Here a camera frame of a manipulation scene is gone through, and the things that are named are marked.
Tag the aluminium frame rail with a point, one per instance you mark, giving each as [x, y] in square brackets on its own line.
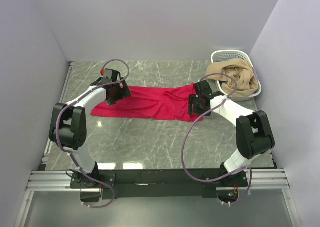
[58, 181]

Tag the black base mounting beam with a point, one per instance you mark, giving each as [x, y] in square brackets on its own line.
[149, 183]

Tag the red t-shirt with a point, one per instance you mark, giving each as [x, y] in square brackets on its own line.
[151, 103]

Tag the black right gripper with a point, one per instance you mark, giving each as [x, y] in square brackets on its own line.
[193, 99]

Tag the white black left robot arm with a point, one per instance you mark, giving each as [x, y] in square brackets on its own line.
[68, 128]

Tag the tan t-shirt in basket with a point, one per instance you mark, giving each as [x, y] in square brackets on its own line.
[234, 73]

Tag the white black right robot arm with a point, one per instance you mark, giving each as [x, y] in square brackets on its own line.
[254, 135]

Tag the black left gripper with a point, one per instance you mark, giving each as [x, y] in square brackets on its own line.
[124, 92]

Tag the white perforated laundry basket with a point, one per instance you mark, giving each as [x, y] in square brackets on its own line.
[223, 55]

